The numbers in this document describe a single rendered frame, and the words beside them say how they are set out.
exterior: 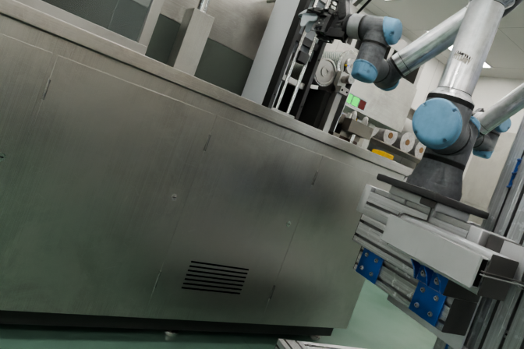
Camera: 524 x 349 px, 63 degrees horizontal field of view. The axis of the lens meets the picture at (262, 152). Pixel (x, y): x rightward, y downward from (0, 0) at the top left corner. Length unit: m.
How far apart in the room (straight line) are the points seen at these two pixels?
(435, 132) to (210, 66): 1.19
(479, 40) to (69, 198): 1.16
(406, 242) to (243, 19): 1.38
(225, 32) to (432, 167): 1.19
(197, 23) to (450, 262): 1.21
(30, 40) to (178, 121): 0.45
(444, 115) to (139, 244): 0.96
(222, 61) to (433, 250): 1.37
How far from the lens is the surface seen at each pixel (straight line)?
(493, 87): 7.06
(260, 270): 1.68
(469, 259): 0.97
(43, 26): 1.22
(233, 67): 2.07
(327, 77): 1.97
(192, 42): 1.69
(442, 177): 1.24
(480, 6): 1.23
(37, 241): 1.35
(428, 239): 1.03
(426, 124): 1.13
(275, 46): 1.91
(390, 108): 2.78
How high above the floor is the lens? 0.80
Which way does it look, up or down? 2 degrees down
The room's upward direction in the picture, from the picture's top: 20 degrees clockwise
